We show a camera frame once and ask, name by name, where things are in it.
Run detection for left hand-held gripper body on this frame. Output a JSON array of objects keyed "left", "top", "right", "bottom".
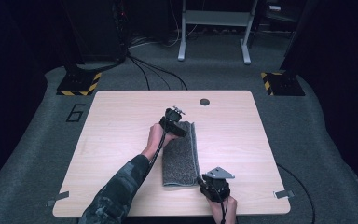
[{"left": 158, "top": 105, "right": 186, "bottom": 130}]

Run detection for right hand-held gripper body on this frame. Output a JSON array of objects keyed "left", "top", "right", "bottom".
[{"left": 200, "top": 166, "right": 236, "bottom": 203}]

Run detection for grey towel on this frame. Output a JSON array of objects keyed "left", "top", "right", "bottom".
[{"left": 161, "top": 120, "right": 201, "bottom": 188}]

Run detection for person's left hand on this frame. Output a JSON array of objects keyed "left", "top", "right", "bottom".
[{"left": 145, "top": 122, "right": 179, "bottom": 157}]

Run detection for person's right hand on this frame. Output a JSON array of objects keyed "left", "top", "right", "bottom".
[{"left": 207, "top": 195, "right": 238, "bottom": 223}]

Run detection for grey tape strip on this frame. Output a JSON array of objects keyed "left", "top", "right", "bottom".
[
  {"left": 273, "top": 189, "right": 296, "bottom": 200},
  {"left": 46, "top": 190, "right": 71, "bottom": 208}
]

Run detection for black equipment cabinet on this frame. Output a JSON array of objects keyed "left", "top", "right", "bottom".
[{"left": 60, "top": 0, "right": 129, "bottom": 75}]

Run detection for black stand column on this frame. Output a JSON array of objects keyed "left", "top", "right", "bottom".
[{"left": 279, "top": 0, "right": 320, "bottom": 75}]

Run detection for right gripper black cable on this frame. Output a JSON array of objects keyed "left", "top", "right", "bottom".
[{"left": 220, "top": 197, "right": 230, "bottom": 224}]

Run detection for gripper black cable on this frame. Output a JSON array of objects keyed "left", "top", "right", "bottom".
[
  {"left": 220, "top": 197, "right": 230, "bottom": 224},
  {"left": 145, "top": 122, "right": 169, "bottom": 175}
]

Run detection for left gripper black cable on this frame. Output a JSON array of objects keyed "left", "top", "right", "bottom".
[{"left": 145, "top": 122, "right": 169, "bottom": 175}]

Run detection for black floor cables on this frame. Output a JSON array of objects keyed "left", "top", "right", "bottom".
[{"left": 126, "top": 53, "right": 189, "bottom": 91}]

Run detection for white floor cables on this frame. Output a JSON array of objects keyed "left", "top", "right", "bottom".
[{"left": 128, "top": 23, "right": 200, "bottom": 49}]

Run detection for long curved black cable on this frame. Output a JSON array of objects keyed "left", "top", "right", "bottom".
[{"left": 275, "top": 163, "right": 317, "bottom": 224}]

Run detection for black yellow striped base plate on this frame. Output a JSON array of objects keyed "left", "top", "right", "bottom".
[
  {"left": 56, "top": 71, "right": 103, "bottom": 97},
  {"left": 259, "top": 71, "right": 306, "bottom": 97}
]

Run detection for white metal stand frame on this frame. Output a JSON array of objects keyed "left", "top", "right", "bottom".
[{"left": 177, "top": 0, "right": 259, "bottom": 65}]

